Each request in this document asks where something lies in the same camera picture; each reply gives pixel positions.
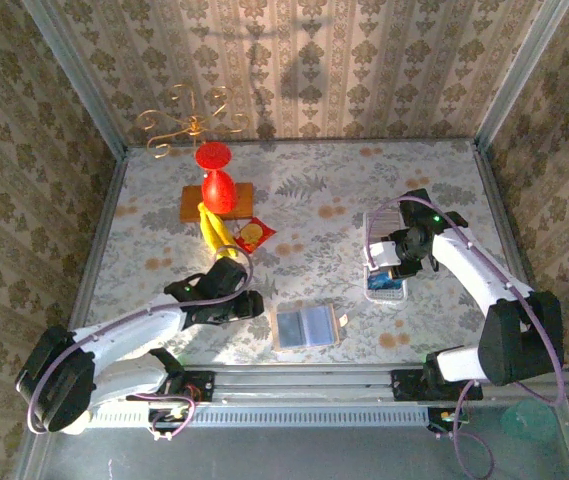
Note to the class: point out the floral patterned table cover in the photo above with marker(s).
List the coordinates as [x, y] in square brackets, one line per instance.
[314, 165]

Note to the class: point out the white card tray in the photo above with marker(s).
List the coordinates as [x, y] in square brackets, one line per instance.
[389, 296]

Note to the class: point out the aluminium side rail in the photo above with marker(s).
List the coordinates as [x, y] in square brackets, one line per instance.
[511, 250]
[98, 250]

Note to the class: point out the beige card holder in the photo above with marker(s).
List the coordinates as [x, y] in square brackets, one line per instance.
[319, 325]

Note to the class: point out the yellow banana bunch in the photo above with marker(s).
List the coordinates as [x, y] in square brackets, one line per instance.
[216, 235]

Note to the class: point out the red snack packet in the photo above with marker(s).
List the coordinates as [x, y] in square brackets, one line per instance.
[254, 235]

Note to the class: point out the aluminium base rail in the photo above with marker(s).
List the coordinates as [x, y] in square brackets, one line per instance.
[304, 382]

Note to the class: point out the small controller board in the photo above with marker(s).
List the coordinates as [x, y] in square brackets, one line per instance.
[169, 415]
[446, 417]

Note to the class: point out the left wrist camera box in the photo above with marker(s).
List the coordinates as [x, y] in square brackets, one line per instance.
[228, 277]

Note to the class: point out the red plastic goblet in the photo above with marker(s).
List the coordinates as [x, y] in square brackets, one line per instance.
[219, 192]

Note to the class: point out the blue credit card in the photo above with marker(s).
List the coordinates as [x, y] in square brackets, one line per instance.
[289, 330]
[379, 284]

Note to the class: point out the brown wooden board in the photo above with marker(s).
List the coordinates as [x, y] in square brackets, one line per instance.
[190, 205]

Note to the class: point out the stack of credit cards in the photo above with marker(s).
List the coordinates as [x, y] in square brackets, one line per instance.
[381, 225]

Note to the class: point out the translucent green plastic cup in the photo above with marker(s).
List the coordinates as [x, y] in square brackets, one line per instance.
[529, 420]

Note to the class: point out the aluminium frame post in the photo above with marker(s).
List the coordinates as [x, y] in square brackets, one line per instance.
[76, 75]
[518, 75]

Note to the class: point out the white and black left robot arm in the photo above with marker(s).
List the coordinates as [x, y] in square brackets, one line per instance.
[134, 322]

